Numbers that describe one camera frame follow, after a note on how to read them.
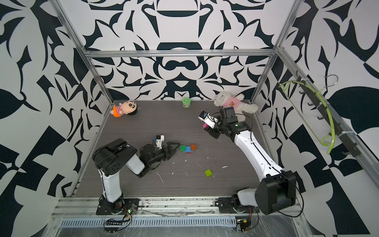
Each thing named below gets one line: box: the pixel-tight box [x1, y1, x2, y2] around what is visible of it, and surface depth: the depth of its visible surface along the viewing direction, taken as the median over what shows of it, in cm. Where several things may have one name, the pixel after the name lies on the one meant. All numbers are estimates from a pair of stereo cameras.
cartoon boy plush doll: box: [110, 100, 138, 118], surface depth 108 cm
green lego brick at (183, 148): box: [180, 144, 187, 152], surface depth 91 cm
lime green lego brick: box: [204, 168, 213, 177], surface depth 86 cm
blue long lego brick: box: [183, 146, 194, 154], surface depth 93 cm
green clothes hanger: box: [278, 80, 336, 155], surface depth 58 cm
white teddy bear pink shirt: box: [213, 90, 259, 121], surface depth 113 cm
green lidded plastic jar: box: [181, 97, 192, 109], surface depth 117 cm
